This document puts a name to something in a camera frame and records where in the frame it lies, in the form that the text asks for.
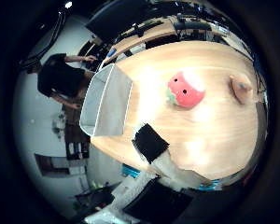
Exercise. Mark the dark storage shelf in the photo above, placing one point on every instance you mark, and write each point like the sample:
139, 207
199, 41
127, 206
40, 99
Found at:
77, 146

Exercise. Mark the small blue object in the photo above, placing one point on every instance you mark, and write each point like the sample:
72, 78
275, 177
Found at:
111, 52

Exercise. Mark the tan plush toy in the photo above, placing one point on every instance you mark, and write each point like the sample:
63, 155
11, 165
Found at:
241, 89

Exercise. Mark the wooden desk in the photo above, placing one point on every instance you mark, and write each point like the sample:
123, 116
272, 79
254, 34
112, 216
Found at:
165, 32

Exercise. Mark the person in black shirt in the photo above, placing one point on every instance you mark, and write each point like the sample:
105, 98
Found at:
59, 77

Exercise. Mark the black keyboard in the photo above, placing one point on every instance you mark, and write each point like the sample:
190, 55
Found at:
144, 28

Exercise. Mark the black cylinder speaker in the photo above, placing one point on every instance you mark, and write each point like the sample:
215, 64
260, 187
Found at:
192, 25

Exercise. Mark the black computer monitor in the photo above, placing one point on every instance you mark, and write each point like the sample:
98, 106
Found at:
116, 17

